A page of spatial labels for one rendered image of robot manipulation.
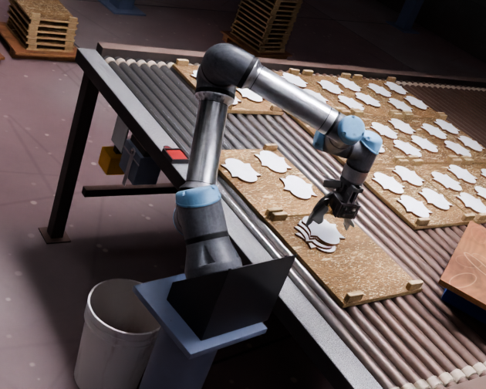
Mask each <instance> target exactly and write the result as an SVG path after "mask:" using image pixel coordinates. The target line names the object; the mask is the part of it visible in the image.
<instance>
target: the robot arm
mask: <svg viewBox="0 0 486 389"><path fill-rule="evenodd" d="M196 80H197V85H196V90H195V94H194V95H195V97H196V98H197V100H198V102H199V104H198V109H197V117H196V122H195V127H194V136H193V140H192V145H191V155H190V160H189V165H188V169H187V178H186V182H185V183H184V184H183V185H181V186H180V187H179V192H177V193H176V195H175V197H176V204H177V205H176V208H175V209H174V214H173V221H174V226H175V228H176V229H177V230H178V231H179V232H180V233H181V234H182V235H183V236H184V241H185V244H186V248H187V253H186V261H185V270H184V272H185V276H186V279H190V278H194V277H198V276H205V275H208V274H212V273H216V272H222V271H225V270H228V269H235V268H238V267H242V262H241V258H240V257H239V255H238V253H237V251H236V249H235V247H234V246H233V245H232V243H231V240H230V238H229V234H228V227H227V224H226V220H225V216H224V210H223V206H222V203H221V194H220V193H219V190H218V187H217V186H216V181H217V176H218V167H219V161H220V156H221V147H222V142H223V137H224V128H225V123H226V117H227V112H228V107H229V106H230V105H232V104H233V103H234V101H235V93H236V88H237V87H238V88H239V89H241V90H243V89H249V90H250V91H252V92H253V93H256V94H257V95H259V96H260V97H262V98H264V99H265V100H267V101H268V102H270V103H272V104H274V105H276V106H277V107H279V108H280V109H282V110H284V111H285V112H287V113H289V114H291V115H293V116H294V117H296V118H297V119H299V120H301V121H302V122H304V123H306V124H308V125H309V126H310V127H312V128H314V129H316V132H315V135H314V138H313V142H312V145H313V147H314V148H315V149H317V150H320V151H322V152H326V153H329V154H333V155H336V156H338V157H343V158H345V159H347V161H346V163H345V165H344V167H343V170H342V174H341V176H340V178H339V179H340V180H336V179H334V178H330V179H329V180H324V182H323V187H325V188H328V189H329V190H332V191H331V192H329V193H328V194H327V195H326V196H324V197H323V198H321V199H320V200H319V201H318V202H317V204H316V205H315V207H314V208H313V210H312V212H311V213H310V215H309V217H308V219H307V222H306V224H305V226H306V227H307V226H309V225H310V224H311V223H312V222H313V221H314V222H316V223H317V224H321V223H323V221H324V215H325V214H326V213H327V212H328V211H329V207H327V205H328V204H329V206H330V208H331V209H332V214H333V215H334V217H335V218H336V217H337V218H343V220H344V222H343V224H344V227H345V230H348V228H349V226H350V225H351V226H353V227H355V225H354V222H353V220H352V219H355V217H356V215H357V213H358V211H359V209H360V207H361V205H360V204H359V202H358V201H357V200H356V198H357V196H358V194H359V193H363V190H364V189H363V187H362V185H363V183H364V181H365V180H366V177H367V175H368V173H369V172H370V169H371V167H372V166H373V163H374V161H375V159H376V156H377V155H378V154H379V151H380V148H381V145H382V143H383V140H382V138H381V137H380V136H379V135H378V134H376V133H374V132H372V131H370V130H365V125H364V123H363V121H362V120H361V119H360V118H358V117H356V116H346V115H344V114H342V113H340V112H339V111H338V110H336V109H334V108H332V107H331V106H329V105H328V104H326V103H324V102H322V101H321V100H319V99H317V98H316V97H314V96H313V95H311V94H309V93H307V92H306V91H304V90H302V89H301V88H299V87H297V86H296V85H294V84H293V83H290V82H289V81H288V80H286V79H284V78H283V77H281V76H280V75H278V74H276V73H274V72H272V71H271V70H270V69H268V68H266V67H264V66H263V65H262V64H261V63H260V59H259V58H257V57H255V56H253V55H252V54H251V53H249V52H246V51H245V50H243V49H241V48H239V47H237V46H234V45H232V44H229V43H218V44H216V45H213V46H212V47H211V48H209V49H208V50H207V52H206V53H205V54H204V57H203V59H202V61H201V64H200V65H199V67H198V69H197V75H196Z"/></svg>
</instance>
